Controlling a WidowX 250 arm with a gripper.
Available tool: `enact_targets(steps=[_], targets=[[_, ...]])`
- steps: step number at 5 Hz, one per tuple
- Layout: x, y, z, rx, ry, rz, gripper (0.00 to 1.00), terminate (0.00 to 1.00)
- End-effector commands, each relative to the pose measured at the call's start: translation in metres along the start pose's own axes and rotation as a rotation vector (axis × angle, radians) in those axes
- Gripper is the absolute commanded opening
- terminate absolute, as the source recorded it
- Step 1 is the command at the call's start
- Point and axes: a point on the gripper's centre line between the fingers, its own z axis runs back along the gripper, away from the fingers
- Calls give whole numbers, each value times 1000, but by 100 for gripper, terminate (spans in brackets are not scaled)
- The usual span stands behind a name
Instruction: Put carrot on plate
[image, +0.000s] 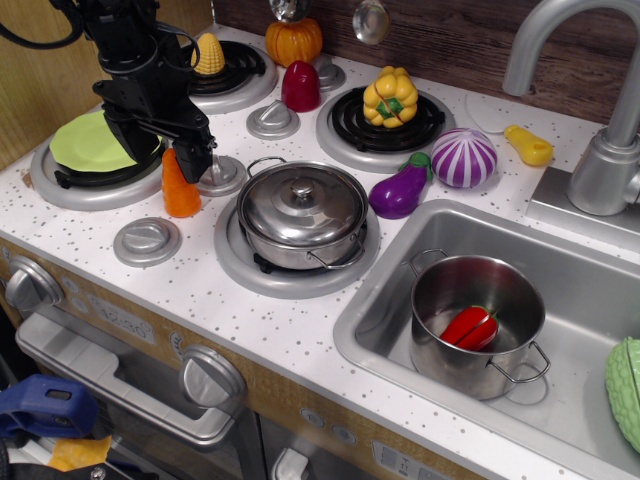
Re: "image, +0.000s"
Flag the yellow toy squash piece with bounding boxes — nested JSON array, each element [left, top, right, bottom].
[[504, 125, 554, 166]]

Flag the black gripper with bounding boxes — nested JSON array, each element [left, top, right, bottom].
[[94, 29, 216, 183]]

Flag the silver faucet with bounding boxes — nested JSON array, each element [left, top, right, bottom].
[[503, 1, 639, 216]]

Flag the back right stove burner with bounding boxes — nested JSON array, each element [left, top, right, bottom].
[[316, 87, 456, 173]]

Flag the silver oven knob right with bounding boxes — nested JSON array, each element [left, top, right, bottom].
[[178, 344, 246, 409]]

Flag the light green plate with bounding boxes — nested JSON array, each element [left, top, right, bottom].
[[49, 111, 137, 173]]

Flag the silver stovetop knob middle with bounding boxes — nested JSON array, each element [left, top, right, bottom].
[[197, 155, 248, 197]]

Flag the green toy cabbage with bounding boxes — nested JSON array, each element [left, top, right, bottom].
[[605, 337, 639, 451]]

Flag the orange toy carrot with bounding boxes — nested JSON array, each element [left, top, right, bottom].
[[162, 148, 201, 218]]

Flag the dark red toy pepper half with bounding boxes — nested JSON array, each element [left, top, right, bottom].
[[281, 60, 321, 113]]

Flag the purple striped toy onion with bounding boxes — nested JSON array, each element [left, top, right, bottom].
[[431, 128, 498, 188]]

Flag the hanging steel ladle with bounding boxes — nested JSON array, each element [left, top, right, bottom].
[[269, 0, 312, 23]]

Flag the yellow toy bell pepper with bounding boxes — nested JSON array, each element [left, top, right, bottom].
[[363, 66, 419, 129]]

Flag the silver oven knob left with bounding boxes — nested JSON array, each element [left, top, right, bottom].
[[5, 255, 65, 311]]

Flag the silver oven door handle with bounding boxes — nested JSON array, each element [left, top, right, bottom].
[[17, 314, 239, 454]]

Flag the steel pot with lid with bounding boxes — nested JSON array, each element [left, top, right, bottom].
[[236, 159, 368, 271]]

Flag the black cable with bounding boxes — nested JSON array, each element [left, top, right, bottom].
[[0, 0, 101, 51]]

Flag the open steel pot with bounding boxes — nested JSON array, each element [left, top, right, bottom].
[[410, 255, 550, 400]]

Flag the blue clamp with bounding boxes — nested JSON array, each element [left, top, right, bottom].
[[1, 374, 99, 438]]

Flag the silver stovetop knob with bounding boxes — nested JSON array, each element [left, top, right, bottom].
[[246, 100, 300, 141], [197, 155, 248, 197], [312, 54, 346, 93], [113, 217, 182, 268]]

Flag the front right stove burner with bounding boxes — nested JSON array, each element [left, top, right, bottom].
[[214, 199, 381, 300]]

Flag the stove burner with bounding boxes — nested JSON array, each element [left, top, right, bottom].
[[214, 199, 381, 300], [189, 40, 278, 115], [316, 87, 456, 173], [30, 137, 162, 211]]

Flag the hanging steel spoon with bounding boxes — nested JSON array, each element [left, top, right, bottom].
[[352, 0, 390, 45]]

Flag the silver oven knob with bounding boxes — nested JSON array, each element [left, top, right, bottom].
[[178, 344, 246, 409], [5, 255, 65, 311]]

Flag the silver stovetop knob front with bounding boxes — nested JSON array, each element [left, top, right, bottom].
[[113, 217, 182, 268]]

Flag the yellow toy corn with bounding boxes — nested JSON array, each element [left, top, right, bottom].
[[191, 32, 226, 76]]

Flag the back left stove burner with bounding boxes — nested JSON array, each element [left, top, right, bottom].
[[189, 40, 278, 115]]

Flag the front left stove burner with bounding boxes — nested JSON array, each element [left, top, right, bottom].
[[30, 137, 162, 211]]

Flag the yellow cloth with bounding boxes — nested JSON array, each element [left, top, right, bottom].
[[48, 436, 112, 472]]

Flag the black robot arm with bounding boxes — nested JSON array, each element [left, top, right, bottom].
[[61, 1, 216, 184]]

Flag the purple toy eggplant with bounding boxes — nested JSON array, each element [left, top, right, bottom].
[[369, 152, 433, 219]]

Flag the silver stovetop knob upper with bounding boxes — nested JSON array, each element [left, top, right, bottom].
[[246, 100, 300, 141]]

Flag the silver stovetop knob back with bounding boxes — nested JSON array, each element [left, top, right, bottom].
[[312, 54, 346, 93]]

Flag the silver sink basin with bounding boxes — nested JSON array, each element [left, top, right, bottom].
[[334, 200, 639, 479]]

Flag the orange toy pumpkin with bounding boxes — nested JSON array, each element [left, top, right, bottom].
[[265, 18, 323, 67]]

